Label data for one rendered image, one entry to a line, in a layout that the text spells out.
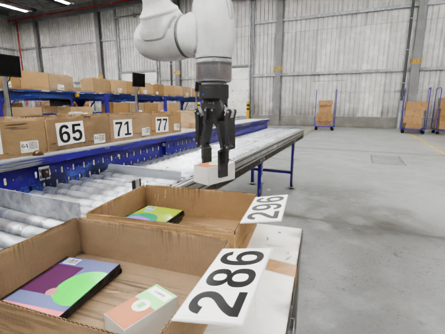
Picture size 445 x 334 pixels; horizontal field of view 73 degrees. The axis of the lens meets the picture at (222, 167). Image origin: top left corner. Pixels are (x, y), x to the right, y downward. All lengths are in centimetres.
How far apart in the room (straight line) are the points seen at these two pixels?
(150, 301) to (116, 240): 24
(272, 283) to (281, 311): 8
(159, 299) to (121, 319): 7
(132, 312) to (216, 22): 60
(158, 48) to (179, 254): 51
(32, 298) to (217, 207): 53
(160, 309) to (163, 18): 64
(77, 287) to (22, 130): 102
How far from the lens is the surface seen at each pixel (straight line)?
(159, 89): 1001
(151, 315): 52
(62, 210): 111
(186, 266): 67
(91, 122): 178
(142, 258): 72
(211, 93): 74
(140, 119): 208
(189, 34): 77
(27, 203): 125
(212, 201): 94
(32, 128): 158
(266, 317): 58
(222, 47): 75
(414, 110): 1358
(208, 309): 42
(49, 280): 69
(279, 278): 69
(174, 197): 99
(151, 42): 85
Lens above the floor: 111
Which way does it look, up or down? 12 degrees down
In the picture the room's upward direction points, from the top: straight up
